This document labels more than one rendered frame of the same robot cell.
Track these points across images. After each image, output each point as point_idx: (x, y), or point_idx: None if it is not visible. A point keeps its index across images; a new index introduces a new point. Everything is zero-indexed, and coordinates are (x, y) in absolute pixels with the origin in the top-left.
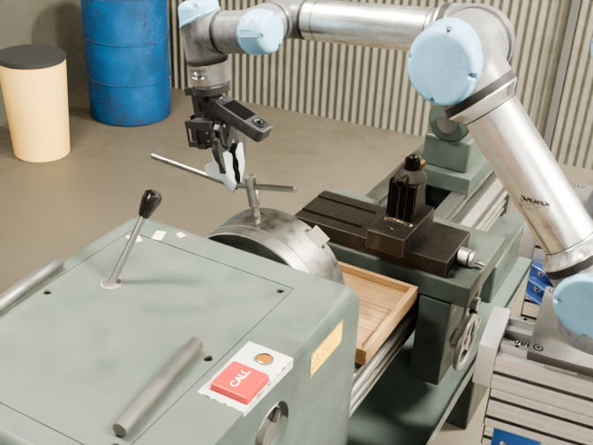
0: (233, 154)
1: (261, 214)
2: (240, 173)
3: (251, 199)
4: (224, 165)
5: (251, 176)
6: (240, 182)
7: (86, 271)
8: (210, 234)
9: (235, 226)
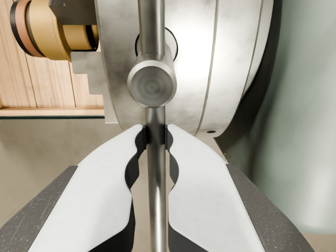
0: (132, 221)
1: (135, 47)
2: (132, 139)
3: (171, 55)
4: (245, 191)
5: (150, 79)
6: (152, 119)
7: None
8: (228, 112)
9: (215, 71)
